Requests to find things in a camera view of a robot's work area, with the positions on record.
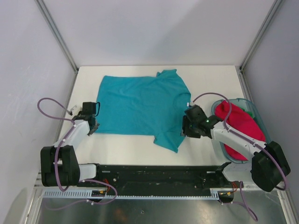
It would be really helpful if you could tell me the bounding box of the teal t-shirt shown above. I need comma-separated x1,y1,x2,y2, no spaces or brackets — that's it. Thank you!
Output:
96,70,191,153

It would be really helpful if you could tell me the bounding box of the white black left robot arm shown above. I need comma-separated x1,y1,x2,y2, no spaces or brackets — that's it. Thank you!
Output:
40,102,166,191

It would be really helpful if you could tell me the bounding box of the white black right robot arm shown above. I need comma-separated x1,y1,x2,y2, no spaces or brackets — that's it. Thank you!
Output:
182,105,290,192

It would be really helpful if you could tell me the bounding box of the magenta red t-shirt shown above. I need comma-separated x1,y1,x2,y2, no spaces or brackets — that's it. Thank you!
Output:
214,100,267,161

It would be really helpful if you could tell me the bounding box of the clear blue plastic bin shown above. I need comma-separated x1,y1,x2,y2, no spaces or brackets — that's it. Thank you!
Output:
211,98,273,165

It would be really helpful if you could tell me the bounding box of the green t-shirt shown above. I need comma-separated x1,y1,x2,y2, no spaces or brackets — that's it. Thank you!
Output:
246,111,255,118

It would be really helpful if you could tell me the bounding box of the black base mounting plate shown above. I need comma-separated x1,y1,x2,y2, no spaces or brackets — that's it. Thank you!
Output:
78,163,240,196

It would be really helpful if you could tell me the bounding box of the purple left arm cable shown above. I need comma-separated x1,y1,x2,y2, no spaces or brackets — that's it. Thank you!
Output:
37,97,118,212

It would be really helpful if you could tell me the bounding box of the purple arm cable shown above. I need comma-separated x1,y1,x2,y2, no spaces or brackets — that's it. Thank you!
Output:
192,92,289,222
37,97,118,212

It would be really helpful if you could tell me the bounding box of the white slotted cable duct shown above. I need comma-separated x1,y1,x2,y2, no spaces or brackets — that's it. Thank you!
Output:
42,189,234,203

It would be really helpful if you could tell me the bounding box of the right aluminium corner post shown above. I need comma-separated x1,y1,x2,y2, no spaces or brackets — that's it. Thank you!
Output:
239,0,285,70

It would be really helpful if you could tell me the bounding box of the aluminium corner post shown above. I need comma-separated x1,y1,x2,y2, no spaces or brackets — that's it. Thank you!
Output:
35,0,79,73
239,0,285,70

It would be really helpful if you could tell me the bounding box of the aluminium frame rail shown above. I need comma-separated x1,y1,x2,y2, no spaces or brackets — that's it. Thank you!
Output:
34,170,45,189

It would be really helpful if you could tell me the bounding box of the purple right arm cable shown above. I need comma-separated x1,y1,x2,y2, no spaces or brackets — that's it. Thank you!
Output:
192,92,289,222

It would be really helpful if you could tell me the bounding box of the left aluminium corner post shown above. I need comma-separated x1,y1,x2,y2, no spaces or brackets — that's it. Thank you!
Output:
35,0,79,73

